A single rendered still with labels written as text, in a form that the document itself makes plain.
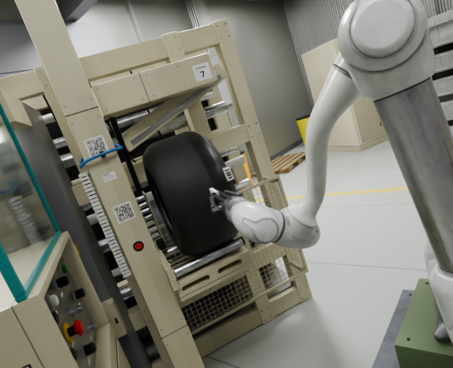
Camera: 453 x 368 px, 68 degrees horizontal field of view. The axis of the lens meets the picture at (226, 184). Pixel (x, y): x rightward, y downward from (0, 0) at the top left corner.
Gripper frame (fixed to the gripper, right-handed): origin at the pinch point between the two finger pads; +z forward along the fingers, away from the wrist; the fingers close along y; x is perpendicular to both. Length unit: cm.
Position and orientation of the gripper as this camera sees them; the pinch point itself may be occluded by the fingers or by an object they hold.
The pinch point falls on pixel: (214, 193)
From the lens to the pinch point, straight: 128.4
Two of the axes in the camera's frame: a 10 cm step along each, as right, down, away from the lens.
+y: -8.8, 3.7, -2.9
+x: 2.6, 9.0, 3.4
